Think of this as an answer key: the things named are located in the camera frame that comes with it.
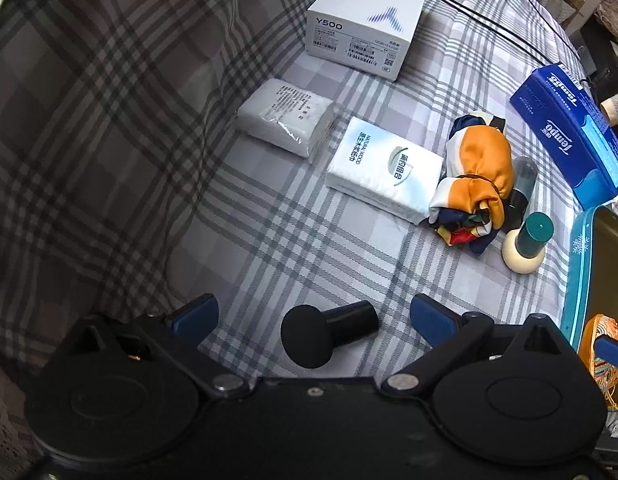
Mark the wicker basket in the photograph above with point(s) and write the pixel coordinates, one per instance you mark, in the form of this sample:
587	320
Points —
616	20

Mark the white lace cloth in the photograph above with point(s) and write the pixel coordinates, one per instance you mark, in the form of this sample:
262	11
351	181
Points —
4	410

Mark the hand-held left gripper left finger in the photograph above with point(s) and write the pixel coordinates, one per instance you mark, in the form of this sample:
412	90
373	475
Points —
196	312

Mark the black box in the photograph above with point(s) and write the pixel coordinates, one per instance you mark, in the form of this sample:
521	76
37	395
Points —
606	65

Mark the black massage head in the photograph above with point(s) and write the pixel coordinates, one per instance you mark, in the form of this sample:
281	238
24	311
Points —
309	335

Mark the cream bottle teal cap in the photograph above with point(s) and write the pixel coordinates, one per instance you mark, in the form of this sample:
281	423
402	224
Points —
534	232

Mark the clear glitter bottle black cap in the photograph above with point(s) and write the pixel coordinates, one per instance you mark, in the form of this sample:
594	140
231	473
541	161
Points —
524	180

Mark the orange white blue scarf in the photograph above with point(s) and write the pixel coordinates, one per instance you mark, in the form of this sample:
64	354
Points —
481	160

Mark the white tissue pack green logo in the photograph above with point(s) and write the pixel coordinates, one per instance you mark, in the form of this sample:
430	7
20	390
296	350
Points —
379	165

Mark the teal tin box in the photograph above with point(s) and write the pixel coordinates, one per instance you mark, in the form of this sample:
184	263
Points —
581	260

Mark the grey plaid bed sheet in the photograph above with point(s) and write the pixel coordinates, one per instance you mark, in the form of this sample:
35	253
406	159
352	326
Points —
139	110

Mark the white knitted cloth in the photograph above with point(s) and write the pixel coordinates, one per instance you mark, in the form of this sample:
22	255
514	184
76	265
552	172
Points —
616	107

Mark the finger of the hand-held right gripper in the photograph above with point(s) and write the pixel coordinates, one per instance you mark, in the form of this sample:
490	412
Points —
611	347

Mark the clear-wrapped white tissue pack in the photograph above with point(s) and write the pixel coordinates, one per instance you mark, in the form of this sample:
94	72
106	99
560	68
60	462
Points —
284	110

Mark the orange patterned cloth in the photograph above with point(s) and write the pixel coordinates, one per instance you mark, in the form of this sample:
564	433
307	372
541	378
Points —
596	365

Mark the white phone box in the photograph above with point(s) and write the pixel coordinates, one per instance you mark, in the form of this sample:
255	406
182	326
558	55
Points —
369	0

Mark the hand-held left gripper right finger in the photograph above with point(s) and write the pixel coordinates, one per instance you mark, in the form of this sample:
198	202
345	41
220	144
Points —
429	317

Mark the blue tissue pack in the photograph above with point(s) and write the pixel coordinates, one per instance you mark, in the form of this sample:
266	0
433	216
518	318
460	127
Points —
564	130

